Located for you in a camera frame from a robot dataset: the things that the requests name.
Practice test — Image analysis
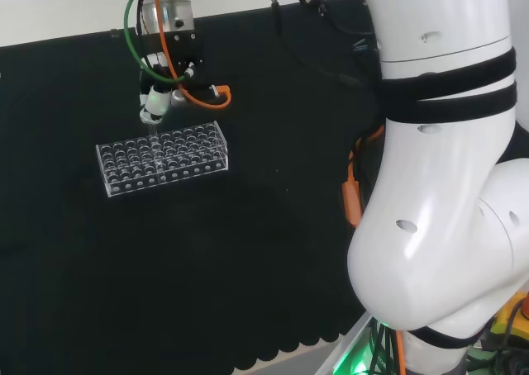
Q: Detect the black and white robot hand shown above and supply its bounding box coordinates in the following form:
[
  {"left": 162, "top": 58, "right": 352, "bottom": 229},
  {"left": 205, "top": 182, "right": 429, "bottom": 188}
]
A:
[{"left": 138, "top": 29, "right": 206, "bottom": 125}]

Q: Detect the clear glass test tube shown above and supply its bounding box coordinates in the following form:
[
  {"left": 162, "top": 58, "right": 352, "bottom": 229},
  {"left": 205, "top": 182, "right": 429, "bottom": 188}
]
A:
[{"left": 146, "top": 117, "right": 164, "bottom": 174}]

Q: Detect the clear test tube rack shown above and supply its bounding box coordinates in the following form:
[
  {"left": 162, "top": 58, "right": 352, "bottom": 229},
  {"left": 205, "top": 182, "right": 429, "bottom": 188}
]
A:
[{"left": 95, "top": 120, "right": 230, "bottom": 199}]

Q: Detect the black bench cloth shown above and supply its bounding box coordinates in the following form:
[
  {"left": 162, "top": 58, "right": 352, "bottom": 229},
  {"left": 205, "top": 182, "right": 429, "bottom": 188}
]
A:
[{"left": 0, "top": 0, "right": 392, "bottom": 371}]

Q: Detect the yellow stop button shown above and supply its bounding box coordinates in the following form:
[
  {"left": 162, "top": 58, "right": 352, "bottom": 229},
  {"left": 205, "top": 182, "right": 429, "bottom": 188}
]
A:
[{"left": 490, "top": 291, "right": 529, "bottom": 344}]

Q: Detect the green cable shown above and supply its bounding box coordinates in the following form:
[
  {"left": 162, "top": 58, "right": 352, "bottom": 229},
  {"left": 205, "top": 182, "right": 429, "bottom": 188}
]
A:
[{"left": 123, "top": 0, "right": 186, "bottom": 83}]

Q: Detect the orange cable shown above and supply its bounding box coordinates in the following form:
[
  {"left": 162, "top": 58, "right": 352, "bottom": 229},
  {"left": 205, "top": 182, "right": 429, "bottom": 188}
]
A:
[{"left": 153, "top": 0, "right": 233, "bottom": 111}]

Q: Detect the black cable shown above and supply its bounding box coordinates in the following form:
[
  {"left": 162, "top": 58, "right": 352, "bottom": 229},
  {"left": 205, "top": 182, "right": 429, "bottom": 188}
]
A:
[{"left": 264, "top": 0, "right": 384, "bottom": 88}]

